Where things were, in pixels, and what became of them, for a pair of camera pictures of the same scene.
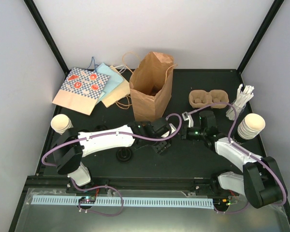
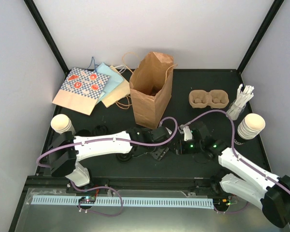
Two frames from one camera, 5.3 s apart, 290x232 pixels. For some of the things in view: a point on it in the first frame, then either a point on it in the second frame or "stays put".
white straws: x=244 y=94 stays put
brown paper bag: x=151 y=86 stays put
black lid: x=123 y=154 stays put
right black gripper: x=184 y=136 -> x=179 y=148
